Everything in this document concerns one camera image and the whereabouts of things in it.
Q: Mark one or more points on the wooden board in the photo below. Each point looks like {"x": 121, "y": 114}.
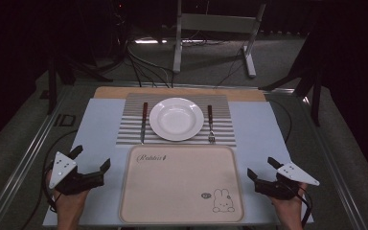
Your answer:
{"x": 246, "y": 95}

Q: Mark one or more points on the striped grey placemat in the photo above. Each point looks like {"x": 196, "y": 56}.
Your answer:
{"x": 130, "y": 134}

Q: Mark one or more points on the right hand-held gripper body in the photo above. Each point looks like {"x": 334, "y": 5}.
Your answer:
{"x": 278, "y": 190}

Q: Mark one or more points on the beige tray with rabbit print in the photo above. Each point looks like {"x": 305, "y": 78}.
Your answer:
{"x": 172, "y": 185}

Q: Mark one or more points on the person's left hand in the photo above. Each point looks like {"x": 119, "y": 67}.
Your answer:
{"x": 70, "y": 202}

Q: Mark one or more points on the black tripod stand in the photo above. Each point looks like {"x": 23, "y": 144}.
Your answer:
{"x": 315, "y": 102}
{"x": 51, "y": 86}

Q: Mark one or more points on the person's right hand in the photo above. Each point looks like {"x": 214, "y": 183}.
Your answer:
{"x": 289, "y": 206}

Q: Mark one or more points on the aluminium frame rail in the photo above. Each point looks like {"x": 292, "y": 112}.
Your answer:
{"x": 188, "y": 85}
{"x": 19, "y": 174}
{"x": 335, "y": 179}

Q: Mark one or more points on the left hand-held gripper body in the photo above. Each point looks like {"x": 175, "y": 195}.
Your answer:
{"x": 76, "y": 182}

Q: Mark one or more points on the grey metal stand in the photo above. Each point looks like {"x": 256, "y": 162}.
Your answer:
{"x": 217, "y": 23}

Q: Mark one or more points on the white plate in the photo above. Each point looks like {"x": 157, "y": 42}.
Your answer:
{"x": 176, "y": 119}

